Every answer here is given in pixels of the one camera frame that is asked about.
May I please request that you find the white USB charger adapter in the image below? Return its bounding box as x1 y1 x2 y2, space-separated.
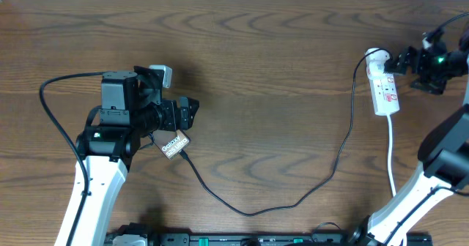
365 48 393 75

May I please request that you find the white power strip cord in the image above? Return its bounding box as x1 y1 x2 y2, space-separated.
386 114 408 246

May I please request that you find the gold smartphone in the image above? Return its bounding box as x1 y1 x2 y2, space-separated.
153 130 191 160

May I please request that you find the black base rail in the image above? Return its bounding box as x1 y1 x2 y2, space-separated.
104 222 433 246

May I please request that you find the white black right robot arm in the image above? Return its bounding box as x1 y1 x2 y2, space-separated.
347 26 468 245

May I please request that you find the white power strip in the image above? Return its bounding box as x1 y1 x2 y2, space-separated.
366 65 399 116

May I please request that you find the black charging cable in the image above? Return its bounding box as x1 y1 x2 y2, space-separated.
178 48 393 217

